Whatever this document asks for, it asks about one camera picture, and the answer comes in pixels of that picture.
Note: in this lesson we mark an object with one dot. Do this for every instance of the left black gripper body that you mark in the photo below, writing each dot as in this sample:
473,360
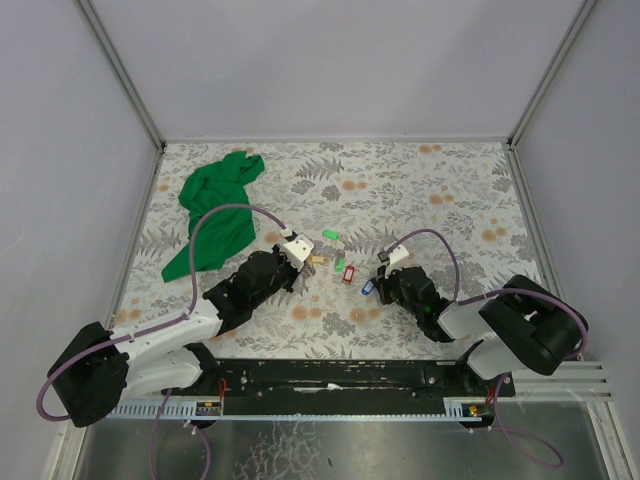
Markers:
293,273

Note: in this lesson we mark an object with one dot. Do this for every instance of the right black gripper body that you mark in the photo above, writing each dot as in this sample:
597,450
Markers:
387,287

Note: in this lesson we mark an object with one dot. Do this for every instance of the blue key tag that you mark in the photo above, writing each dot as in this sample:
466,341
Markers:
370,286

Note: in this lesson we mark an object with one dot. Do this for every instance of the yellow key tag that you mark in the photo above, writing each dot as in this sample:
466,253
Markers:
318,260

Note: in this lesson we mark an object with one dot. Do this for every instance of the red key tag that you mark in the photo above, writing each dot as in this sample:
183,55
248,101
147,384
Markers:
348,275

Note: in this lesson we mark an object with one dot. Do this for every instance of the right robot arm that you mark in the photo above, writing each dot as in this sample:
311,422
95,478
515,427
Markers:
519,326

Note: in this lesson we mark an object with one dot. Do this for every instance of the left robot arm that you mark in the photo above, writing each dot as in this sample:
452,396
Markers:
100,367

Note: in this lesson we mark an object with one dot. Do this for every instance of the dark green key tag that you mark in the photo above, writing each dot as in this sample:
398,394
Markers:
339,263

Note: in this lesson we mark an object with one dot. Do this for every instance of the light green key tag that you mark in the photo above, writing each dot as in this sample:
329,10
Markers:
332,235

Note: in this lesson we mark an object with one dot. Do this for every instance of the floral table mat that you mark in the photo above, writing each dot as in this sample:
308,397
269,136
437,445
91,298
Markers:
454,205

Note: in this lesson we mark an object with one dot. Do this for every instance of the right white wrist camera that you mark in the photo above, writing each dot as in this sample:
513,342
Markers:
396,258

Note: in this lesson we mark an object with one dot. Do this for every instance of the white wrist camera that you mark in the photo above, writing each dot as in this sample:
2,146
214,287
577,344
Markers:
396,258
298,250

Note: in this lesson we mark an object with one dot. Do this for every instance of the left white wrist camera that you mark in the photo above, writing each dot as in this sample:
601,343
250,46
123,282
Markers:
298,250

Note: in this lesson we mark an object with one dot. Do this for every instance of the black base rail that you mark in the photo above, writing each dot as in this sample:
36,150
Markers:
333,403

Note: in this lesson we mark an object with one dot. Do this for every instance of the aluminium frame rail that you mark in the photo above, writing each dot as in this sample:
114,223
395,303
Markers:
595,385

